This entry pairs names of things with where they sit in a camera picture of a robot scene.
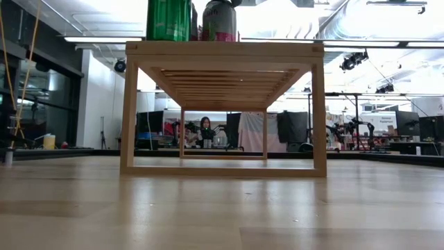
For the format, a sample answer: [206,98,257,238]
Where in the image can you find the white red Spindrift can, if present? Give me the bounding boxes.
[202,0,238,42]

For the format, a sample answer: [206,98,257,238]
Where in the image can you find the green Sprite can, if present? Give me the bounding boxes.
[145,0,193,42]

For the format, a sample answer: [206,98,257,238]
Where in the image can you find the wooden slatted shelf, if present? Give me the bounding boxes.
[119,40,327,178]

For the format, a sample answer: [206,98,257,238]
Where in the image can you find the person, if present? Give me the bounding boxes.
[189,116,218,149]

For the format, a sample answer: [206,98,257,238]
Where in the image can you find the black computer monitor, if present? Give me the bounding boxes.
[135,110,164,135]
[418,115,444,143]
[395,110,420,137]

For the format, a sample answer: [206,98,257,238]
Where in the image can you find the black tripod stand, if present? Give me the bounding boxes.
[99,116,108,150]

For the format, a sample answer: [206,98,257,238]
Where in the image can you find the black ceiling spotlight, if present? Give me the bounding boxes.
[339,50,369,72]

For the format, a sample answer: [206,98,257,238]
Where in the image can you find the yellow plastic container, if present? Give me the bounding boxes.
[43,133,56,151]

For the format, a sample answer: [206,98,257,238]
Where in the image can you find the black aluminium rig frame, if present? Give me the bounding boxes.
[0,147,444,168]

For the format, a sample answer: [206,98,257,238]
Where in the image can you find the yellow cable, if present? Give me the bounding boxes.
[0,0,42,149]

